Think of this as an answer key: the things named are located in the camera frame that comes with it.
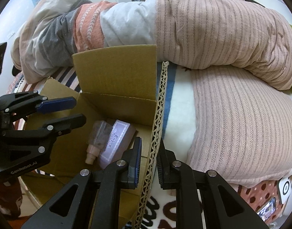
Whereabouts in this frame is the purple enjoy traveling box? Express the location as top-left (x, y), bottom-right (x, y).
top-left (97, 120), bottom-right (136, 169)

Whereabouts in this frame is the small pink clear bottle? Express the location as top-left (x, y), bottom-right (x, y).
top-left (85, 120), bottom-right (112, 165)

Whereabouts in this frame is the white device black ring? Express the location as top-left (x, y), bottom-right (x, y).
top-left (278, 175), bottom-right (292, 204)

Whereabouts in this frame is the brown cardboard box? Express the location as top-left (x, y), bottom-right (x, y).
top-left (22, 45), bottom-right (167, 228)

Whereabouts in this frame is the smartphone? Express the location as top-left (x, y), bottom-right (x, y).
top-left (256, 196), bottom-right (276, 222)

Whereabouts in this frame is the pink grey rolled duvet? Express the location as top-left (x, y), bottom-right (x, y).
top-left (10, 0), bottom-right (292, 90)

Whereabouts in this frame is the pink ribbed pillow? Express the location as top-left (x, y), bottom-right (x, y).
top-left (187, 66), bottom-right (292, 187)

